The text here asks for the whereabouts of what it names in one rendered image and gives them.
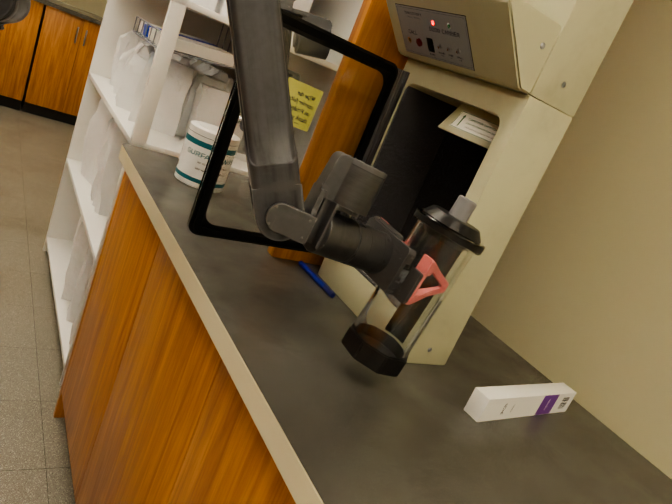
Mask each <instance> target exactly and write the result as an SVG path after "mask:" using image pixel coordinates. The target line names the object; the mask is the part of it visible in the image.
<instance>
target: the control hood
mask: <svg viewBox="0 0 672 504"><path fill-rule="evenodd" d="M386 3H387V7H388V11H389V15H390V19H391V23H392V27H393V31H394V35H395V39H396V43H397V47H398V51H399V52H400V54H401V55H403V56H405V57H408V58H411V59H414V60H417V61H420V62H424V63H427V64H430V65H433V66H437V67H440V68H443V69H447V70H450V71H453V72H456V73H460V74H463V75H466V76H469V77H473V78H476V79H479V80H482V81H486V82H489V83H492V84H495V85H499V86H502V87H505V88H508V89H512V90H515V91H518V92H521V93H525V94H528V93H530V92H531V90H532V88H533V86H534V84H535V82H536V80H537V78H538V76H539V74H540V72H541V69H542V67H543V65H544V63H545V61H546V59H547V57H548V55H549V53H550V51H551V49H552V47H553V45H554V43H555V41H556V39H557V37H558V35H559V33H560V31H561V29H562V28H560V27H561V26H560V25H559V24H557V23H556V22H554V21H553V20H551V19H550V18H548V17H547V16H545V15H544V14H542V13H541V12H539V11H538V10H537V9H535V8H534V7H532V6H531V5H529V4H528V3H526V2H525V1H523V0H386ZM395 3H397V4H403V5H408V6H414V7H420V8H425V9H431V10H436V11H442V12H448V13H453V14H459V15H465V16H466V21H467V27H468V33H469V39H470V45H471V51H472V57H473V63H474V69H475V71H473V70H470V69H466V68H463V67H459V66H456V65H453V64H449V63H446V62H442V61H439V60H435V59H432V58H429V57H425V56H422V55H418V54H415V53H411V52H408V51H406V48H405V44H404V39H403V35H402V31H401V27H400V23H399V19H398V14H397V10H396V6H395Z"/></svg>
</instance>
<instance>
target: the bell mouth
mask: <svg viewBox="0 0 672 504"><path fill-rule="evenodd" d="M499 124H500V119H499V117H498V116H495V115H493V114H490V113H488V112H486V111H483V110H481V109H478V108H475V107H473V106H470V105H467V104H464V103H462V104H461V105H460V106H459V107H458V108H457V109H456V110H455V111H454V112H453V113H451V114H450V115H449V116H448V117H447V118H446V119H445V120H444V121H443V122H442V123H441V124H440V125H439V126H438V127H439V128H441V129H443V130H445V131H447V132H450V133H452V134H454V135H456V136H459V137H461V138H463V139H465V140H468V141H470V142H472V143H475V144H477V145H479V146H482V147H484V148H486V149H489V146H490V144H491V142H492V140H493V138H494V136H495V134H496V132H497V130H498V127H499Z"/></svg>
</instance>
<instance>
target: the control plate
mask: <svg viewBox="0 0 672 504"><path fill-rule="evenodd" d="M395 6H396V10H397V14H398V19H399V23H400V27H401V31H402V35H403V39H404V44H405V48H406V51H408V52H411V53H415V54H418V55H422V56H425V57H429V58H432V59H435V60H439V61H442V62H446V63H449V64H453V65H456V66H459V67H463V68H466V69H470V70H473V71H475V69H474V63H473V57H472V51H471V45H470V39H469V33H468V27H467V21H466V16H465V15H459V14H453V13H448V12H442V11H436V10H431V9H425V8H420V7H414V6H408V5H403V4H397V3H395ZM431 20H434V22H435V26H432V24H431ZM447 23H449V24H450V25H451V29H450V30H449V29H448V28H447ZM408 37H410V38H411V39H412V42H411V43H410V42H409V40H408ZM426 37H427V38H431V39H432V41H433V45H434V50H435V53H434V52H430V51H429V49H428V44H427V39H426ZM418 38H420V39H421V41H422V46H420V47H419V46H418V45H417V43H416V39H418ZM439 44H441V45H442V49H438V46H439ZM448 46H450V47H451V51H450V52H449V51H447V47H448ZM458 48H459V49H460V50H461V53H460V54H457V53H456V51H457V49H458Z"/></svg>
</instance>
